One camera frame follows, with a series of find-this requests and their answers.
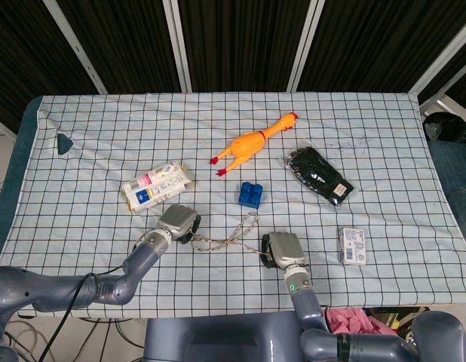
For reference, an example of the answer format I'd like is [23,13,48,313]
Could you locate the checkered white tablecloth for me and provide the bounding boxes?
[0,91,466,320]

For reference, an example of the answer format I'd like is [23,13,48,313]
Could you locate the beige braided rope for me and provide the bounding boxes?
[190,211,274,262]

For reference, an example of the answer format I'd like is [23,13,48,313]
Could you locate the black gloves in plastic bag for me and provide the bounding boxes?
[280,140,357,207]

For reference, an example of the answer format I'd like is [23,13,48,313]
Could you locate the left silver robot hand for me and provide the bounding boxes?
[156,204,202,244]

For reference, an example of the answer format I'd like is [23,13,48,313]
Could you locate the pink cloth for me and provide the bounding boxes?
[325,307,393,336]

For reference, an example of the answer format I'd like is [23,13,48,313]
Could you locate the blue building block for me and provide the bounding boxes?
[238,181,267,208]

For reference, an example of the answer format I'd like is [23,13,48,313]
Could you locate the yellow rubber chicken toy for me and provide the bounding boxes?
[208,112,299,177]

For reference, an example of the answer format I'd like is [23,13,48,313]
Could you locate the grey-blue robot torso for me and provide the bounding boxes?
[142,311,305,362]

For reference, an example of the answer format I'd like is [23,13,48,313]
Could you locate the small white printed box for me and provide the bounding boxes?
[337,226,367,265]

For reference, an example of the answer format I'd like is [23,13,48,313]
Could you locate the black bag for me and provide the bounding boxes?
[423,111,466,145]

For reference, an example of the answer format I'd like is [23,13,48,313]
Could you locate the black cable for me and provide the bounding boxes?
[39,243,144,362]

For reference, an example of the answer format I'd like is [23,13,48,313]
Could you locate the white folding screen frame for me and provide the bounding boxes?
[42,0,466,114]

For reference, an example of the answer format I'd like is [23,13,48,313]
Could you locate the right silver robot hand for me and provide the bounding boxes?
[259,231,306,270]

